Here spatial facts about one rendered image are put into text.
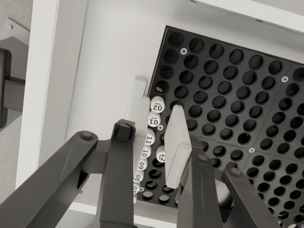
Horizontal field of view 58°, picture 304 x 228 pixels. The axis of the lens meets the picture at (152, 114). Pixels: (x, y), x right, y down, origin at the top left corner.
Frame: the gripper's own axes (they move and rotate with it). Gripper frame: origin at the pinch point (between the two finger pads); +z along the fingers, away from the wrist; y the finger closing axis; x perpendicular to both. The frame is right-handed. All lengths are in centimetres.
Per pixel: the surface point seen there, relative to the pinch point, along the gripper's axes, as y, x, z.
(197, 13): 1.8, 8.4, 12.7
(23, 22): -52, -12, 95
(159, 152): 1.4, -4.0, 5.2
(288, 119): 12.1, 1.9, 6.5
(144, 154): 0.0, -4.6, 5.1
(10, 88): -12.7, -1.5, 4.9
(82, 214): -13, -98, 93
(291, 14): 8.5, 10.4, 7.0
